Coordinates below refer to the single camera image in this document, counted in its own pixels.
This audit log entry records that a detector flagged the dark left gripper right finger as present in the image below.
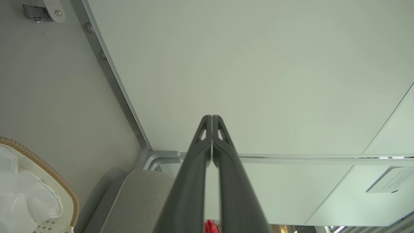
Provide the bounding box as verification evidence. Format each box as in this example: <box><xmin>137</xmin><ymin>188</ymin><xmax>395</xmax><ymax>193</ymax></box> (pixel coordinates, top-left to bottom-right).
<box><xmin>212</xmin><ymin>115</ymin><xmax>272</xmax><ymax>233</ymax></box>

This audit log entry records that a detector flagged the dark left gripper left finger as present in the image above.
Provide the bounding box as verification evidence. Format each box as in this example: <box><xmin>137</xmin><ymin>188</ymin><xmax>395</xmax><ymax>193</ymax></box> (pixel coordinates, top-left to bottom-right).
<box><xmin>154</xmin><ymin>115</ymin><xmax>213</xmax><ymax>233</ymax></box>

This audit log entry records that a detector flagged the grey metal partition foot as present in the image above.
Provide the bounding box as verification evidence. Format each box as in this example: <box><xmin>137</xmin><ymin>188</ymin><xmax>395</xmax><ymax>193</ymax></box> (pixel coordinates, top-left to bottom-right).
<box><xmin>22</xmin><ymin>0</ymin><xmax>67</xmax><ymax>24</ymax></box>

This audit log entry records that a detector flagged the white cloth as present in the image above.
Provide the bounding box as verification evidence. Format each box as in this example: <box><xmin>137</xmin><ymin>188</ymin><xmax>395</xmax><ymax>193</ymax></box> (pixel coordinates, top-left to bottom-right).
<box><xmin>0</xmin><ymin>145</ymin><xmax>64</xmax><ymax>233</ymax></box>

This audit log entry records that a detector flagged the red sports garment white lettering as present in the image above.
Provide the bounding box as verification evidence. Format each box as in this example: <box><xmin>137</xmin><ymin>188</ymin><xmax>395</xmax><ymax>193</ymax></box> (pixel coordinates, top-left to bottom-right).
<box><xmin>204</xmin><ymin>219</ymin><xmax>220</xmax><ymax>233</ymax></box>

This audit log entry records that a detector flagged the grey fabric sofa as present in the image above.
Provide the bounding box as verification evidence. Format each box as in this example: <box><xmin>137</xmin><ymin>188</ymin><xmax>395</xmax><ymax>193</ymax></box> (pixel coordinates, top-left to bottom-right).
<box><xmin>74</xmin><ymin>168</ymin><xmax>207</xmax><ymax>233</ymax></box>

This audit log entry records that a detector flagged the grey partition base rail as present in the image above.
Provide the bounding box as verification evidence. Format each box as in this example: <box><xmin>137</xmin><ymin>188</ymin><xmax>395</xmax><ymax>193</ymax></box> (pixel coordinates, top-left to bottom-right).
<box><xmin>69</xmin><ymin>0</ymin><xmax>153</xmax><ymax>152</ymax></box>

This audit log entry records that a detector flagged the white laundry basket woven rim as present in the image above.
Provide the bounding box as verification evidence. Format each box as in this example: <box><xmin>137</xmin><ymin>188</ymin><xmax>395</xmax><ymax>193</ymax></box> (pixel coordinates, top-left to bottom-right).
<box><xmin>0</xmin><ymin>136</ymin><xmax>81</xmax><ymax>233</ymax></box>

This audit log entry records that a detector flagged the grey metal partition post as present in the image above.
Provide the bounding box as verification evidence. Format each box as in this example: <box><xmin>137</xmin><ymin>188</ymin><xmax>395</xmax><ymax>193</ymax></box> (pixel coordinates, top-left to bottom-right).
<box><xmin>142</xmin><ymin>150</ymin><xmax>414</xmax><ymax>171</ymax></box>

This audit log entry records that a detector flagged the white paper sign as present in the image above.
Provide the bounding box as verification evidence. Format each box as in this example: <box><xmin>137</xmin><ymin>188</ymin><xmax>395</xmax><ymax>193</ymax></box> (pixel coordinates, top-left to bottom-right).
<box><xmin>365</xmin><ymin>166</ymin><xmax>414</xmax><ymax>194</ymax></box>

